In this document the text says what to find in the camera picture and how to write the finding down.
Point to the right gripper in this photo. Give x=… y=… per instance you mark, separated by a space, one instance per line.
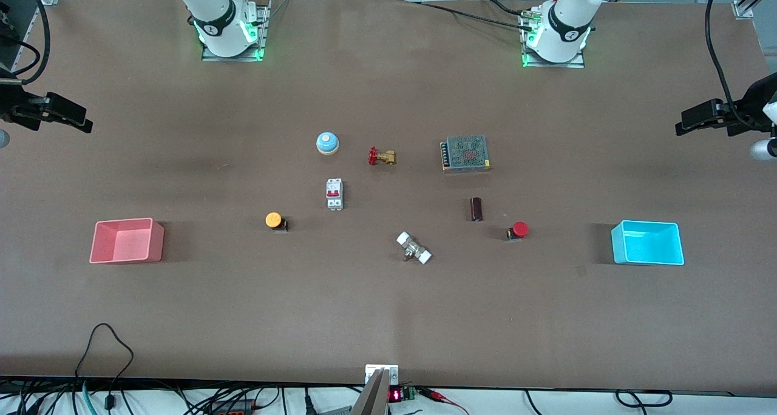
x=13 y=102

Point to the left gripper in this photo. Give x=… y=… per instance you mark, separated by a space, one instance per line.
x=754 y=103

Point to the red push button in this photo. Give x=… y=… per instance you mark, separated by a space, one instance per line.
x=519 y=229

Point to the yellow push button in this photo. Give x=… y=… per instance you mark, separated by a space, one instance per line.
x=273 y=219

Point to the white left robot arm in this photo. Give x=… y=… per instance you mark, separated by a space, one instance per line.
x=567 y=20

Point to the cyan plastic bin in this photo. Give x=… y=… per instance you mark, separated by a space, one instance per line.
x=649 y=248

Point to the pink plastic bin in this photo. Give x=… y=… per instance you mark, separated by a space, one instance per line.
x=124 y=245

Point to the metal mesh power supply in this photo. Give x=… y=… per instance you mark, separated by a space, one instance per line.
x=466 y=154

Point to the dark brown cylinder capacitor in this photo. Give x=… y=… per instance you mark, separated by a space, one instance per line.
x=476 y=209

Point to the blue white round bell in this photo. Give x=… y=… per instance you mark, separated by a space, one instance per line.
x=327 y=142

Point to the white circuit breaker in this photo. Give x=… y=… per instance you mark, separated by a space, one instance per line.
x=334 y=194

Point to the metal fitting white caps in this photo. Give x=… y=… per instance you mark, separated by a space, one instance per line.
x=414 y=248

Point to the red led display module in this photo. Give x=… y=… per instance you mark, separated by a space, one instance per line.
x=396 y=395

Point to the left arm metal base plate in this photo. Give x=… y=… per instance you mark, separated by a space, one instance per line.
x=580 y=60

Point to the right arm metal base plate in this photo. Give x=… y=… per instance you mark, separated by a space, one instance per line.
x=262 y=33

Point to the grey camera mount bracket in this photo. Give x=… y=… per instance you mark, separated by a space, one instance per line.
x=377 y=391

